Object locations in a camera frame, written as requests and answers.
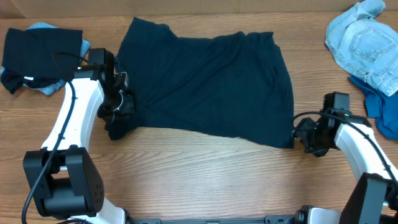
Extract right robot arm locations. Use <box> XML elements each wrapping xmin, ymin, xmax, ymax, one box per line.
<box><xmin>290</xmin><ymin>92</ymin><xmax>397</xmax><ymax>224</ymax></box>

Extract dark blue garment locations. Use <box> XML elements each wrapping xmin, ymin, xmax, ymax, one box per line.
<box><xmin>348</xmin><ymin>76</ymin><xmax>397</xmax><ymax>141</ymax></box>

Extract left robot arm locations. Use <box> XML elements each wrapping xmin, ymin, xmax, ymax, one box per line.
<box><xmin>21</xmin><ymin>48</ymin><xmax>135</xmax><ymax>223</ymax></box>

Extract crumpled light denim jeans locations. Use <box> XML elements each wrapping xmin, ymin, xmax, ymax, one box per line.
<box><xmin>325</xmin><ymin>0</ymin><xmax>397</xmax><ymax>96</ymax></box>

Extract folded black shirt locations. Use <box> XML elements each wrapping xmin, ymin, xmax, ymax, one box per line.
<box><xmin>2</xmin><ymin>28</ymin><xmax>83</xmax><ymax>80</ymax></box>

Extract black garment under stack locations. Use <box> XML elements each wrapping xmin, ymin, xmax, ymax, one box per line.
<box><xmin>1</xmin><ymin>68</ymin><xmax>66</xmax><ymax>96</ymax></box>

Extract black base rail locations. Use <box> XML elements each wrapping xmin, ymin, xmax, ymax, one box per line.
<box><xmin>126</xmin><ymin>215</ymin><xmax>294</xmax><ymax>224</ymax></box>

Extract black t-shirt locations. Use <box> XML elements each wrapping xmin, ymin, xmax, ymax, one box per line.
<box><xmin>105</xmin><ymin>18</ymin><xmax>294</xmax><ymax>148</ymax></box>

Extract folded light blue jeans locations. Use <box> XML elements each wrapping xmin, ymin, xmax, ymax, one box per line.
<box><xmin>1</xmin><ymin>22</ymin><xmax>91</xmax><ymax>82</ymax></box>

